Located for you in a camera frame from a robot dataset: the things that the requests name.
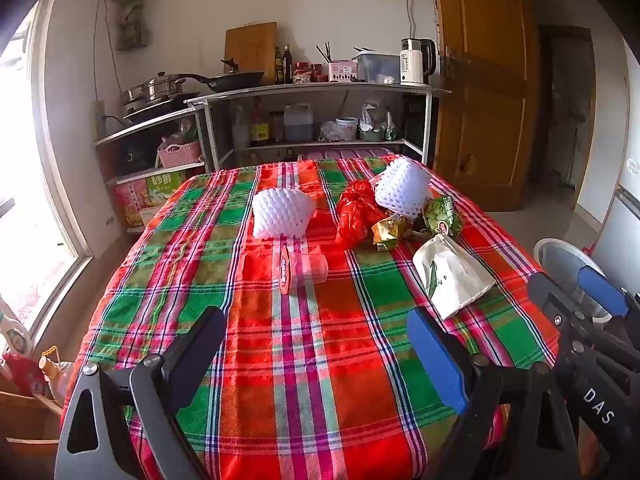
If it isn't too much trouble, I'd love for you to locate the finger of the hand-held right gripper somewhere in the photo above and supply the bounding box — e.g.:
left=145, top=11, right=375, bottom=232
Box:
left=576, top=264, right=640, bottom=356
left=528, top=271, right=634, bottom=392

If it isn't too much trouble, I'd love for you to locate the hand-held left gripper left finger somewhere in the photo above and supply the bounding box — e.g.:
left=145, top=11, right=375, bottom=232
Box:
left=54, top=305, right=228, bottom=480

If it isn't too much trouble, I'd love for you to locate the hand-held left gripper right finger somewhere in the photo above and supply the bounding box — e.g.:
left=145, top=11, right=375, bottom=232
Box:
left=406, top=305, right=581, bottom=480

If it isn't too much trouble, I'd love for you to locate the white round trash bin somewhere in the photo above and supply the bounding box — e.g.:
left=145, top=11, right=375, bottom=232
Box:
left=533, top=237, right=618, bottom=323

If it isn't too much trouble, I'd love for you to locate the white paper bag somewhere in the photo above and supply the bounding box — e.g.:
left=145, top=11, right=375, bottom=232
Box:
left=412, top=234, right=496, bottom=322

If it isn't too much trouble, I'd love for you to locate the gold snack wrapper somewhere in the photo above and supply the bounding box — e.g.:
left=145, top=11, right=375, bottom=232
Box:
left=371, top=212, right=415, bottom=252

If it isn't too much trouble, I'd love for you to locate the green snack wrapper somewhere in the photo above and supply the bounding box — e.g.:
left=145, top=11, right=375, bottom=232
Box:
left=422, top=195, right=463, bottom=237

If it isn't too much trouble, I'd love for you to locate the clear plastic cup red label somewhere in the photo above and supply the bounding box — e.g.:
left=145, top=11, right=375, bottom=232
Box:
left=277, top=246, right=329, bottom=295

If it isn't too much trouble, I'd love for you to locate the red plastic bag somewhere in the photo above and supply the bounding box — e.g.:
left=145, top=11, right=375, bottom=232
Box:
left=335, top=180, right=388, bottom=248

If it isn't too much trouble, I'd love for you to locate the white foam fruit net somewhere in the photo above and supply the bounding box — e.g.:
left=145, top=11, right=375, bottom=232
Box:
left=374, top=156, right=432, bottom=220
left=251, top=186, right=316, bottom=239

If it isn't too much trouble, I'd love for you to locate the silver refrigerator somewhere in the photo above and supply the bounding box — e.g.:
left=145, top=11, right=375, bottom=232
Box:
left=602, top=157, right=640, bottom=286

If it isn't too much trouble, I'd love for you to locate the red green plaid tablecloth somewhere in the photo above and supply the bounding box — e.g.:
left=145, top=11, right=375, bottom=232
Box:
left=60, top=156, right=561, bottom=480

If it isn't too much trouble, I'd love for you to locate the oil bottle with gold cap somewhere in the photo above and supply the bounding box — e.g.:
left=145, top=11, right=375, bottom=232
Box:
left=39, top=345, right=76, bottom=406

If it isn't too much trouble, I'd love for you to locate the green pink cardboard box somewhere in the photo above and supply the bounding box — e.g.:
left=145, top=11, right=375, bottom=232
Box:
left=114, top=170, right=188, bottom=228

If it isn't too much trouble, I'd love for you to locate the white green detergent bottle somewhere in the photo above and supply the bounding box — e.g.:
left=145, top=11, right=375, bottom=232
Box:
left=0, top=310, right=32, bottom=356

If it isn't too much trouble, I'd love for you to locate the wooden crate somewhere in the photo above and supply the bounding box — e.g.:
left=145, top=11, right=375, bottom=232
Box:
left=0, top=390, right=63, bottom=461

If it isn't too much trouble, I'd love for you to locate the pink woven basket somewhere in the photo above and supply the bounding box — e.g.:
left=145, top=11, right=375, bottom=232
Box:
left=157, top=140, right=202, bottom=168

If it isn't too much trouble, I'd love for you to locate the black rice cooker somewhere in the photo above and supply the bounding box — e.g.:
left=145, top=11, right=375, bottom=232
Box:
left=117, top=142, right=151, bottom=171

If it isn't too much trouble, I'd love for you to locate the storage bin with pink lid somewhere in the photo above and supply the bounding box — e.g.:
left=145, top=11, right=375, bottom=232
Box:
left=297, top=147, right=401, bottom=162

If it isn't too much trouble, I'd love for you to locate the clear plastic bottle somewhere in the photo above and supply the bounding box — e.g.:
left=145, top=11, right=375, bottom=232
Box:
left=232, top=105, right=251, bottom=148

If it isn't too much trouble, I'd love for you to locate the low white metal shelf rack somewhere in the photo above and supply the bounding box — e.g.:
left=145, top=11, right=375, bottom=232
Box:
left=94, top=105, right=208, bottom=233

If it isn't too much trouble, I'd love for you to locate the soy sauce bottle yellow label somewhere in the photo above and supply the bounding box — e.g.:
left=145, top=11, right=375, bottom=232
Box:
left=250, top=97, right=271, bottom=146

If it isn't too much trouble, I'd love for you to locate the wooden door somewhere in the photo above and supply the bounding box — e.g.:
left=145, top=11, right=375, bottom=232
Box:
left=431, top=0, right=541, bottom=213

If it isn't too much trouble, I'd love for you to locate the window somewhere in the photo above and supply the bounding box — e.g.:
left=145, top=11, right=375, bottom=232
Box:
left=0, top=0, right=93, bottom=341

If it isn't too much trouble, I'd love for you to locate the white printed snack bag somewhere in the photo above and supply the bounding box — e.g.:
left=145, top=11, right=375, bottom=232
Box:
left=359, top=102, right=385, bottom=136

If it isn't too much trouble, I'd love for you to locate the black induction cooker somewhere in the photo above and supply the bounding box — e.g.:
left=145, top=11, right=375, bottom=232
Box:
left=122, top=92, right=201, bottom=123

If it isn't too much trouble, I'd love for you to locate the clear jerry can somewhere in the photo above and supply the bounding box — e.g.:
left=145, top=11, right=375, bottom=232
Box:
left=283, top=103, right=315, bottom=142

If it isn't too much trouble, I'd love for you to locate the steel steamer pot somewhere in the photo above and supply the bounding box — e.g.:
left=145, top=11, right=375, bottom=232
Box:
left=120, top=73, right=187, bottom=111

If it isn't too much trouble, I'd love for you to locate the black frying pan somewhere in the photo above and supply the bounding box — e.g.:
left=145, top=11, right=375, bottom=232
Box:
left=175, top=58, right=265, bottom=93

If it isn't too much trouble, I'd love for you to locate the tall white metal shelf rack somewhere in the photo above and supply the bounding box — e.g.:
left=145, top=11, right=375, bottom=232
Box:
left=185, top=82, right=451, bottom=173

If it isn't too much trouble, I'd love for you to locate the white electric kettle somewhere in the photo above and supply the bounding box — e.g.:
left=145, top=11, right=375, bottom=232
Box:
left=400, top=37, right=437, bottom=86

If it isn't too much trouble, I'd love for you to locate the clear lidded storage container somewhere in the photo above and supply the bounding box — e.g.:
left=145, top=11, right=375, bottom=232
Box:
left=352, top=50, right=402, bottom=84

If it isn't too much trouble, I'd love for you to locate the pink chopstick holder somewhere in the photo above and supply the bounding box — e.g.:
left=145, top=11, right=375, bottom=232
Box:
left=327, top=60, right=358, bottom=82

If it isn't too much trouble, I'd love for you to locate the wooden cutting board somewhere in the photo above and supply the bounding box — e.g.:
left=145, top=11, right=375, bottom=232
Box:
left=223, top=22, right=278, bottom=86

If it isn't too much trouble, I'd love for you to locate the hanging knotted cloth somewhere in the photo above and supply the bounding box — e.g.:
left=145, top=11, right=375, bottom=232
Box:
left=111, top=0, right=151, bottom=52

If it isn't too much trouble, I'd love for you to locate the thin wall cable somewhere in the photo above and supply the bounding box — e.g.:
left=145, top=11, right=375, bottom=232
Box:
left=94, top=0, right=121, bottom=106

